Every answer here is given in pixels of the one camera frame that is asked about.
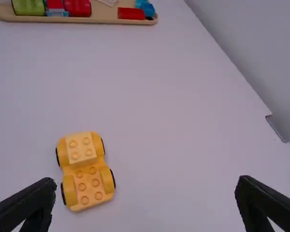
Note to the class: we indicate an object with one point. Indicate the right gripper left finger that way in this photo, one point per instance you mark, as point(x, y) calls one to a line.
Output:
point(36, 198)

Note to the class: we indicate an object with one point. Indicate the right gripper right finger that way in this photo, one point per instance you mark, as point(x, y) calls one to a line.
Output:
point(253, 200)

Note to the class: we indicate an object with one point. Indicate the yellow toy car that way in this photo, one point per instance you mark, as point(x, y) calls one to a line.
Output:
point(87, 181)

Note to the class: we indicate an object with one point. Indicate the tan tray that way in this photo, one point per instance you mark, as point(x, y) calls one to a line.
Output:
point(87, 21)

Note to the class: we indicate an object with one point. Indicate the pale blue toy brick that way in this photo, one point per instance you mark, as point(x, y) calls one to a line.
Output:
point(56, 13)

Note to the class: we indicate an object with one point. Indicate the green toy brick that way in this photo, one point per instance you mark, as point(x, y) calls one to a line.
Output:
point(26, 7)

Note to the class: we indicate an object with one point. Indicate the red toy brick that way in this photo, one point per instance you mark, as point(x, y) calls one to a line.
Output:
point(54, 3)
point(131, 13)
point(78, 8)

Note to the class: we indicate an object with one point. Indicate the white toy fence piece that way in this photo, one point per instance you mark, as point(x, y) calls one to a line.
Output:
point(108, 2)

